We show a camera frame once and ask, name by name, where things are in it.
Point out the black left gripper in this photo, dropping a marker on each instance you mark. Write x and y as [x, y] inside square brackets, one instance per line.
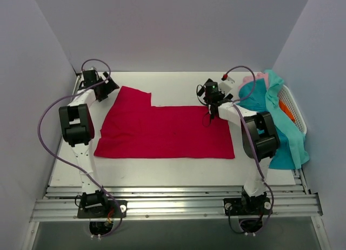
[107, 86]

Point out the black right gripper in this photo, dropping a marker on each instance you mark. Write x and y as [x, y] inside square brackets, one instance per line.
[213, 107]

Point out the red t shirt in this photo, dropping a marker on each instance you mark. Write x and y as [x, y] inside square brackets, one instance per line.
[134, 128]

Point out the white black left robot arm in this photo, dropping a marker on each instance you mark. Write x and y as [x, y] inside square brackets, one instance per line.
[78, 131]

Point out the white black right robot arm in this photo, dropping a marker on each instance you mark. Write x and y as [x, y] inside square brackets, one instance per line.
[259, 136]

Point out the pink t shirt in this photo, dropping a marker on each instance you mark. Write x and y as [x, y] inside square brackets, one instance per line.
[249, 79]

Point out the orange t shirt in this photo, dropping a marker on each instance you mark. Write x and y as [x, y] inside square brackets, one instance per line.
[286, 110]

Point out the white perforated laundry basket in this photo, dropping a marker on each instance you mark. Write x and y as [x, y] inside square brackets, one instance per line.
[288, 101]

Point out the light teal t shirt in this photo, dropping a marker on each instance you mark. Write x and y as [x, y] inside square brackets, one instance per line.
[294, 136]

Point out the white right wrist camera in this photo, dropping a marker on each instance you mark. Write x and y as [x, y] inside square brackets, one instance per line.
[226, 84]

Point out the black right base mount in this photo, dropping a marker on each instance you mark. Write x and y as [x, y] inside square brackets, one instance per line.
[241, 207]

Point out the aluminium frame rail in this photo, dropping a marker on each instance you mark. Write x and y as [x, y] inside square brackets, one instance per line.
[174, 203]

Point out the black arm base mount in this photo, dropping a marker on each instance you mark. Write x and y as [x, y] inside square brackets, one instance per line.
[111, 211]

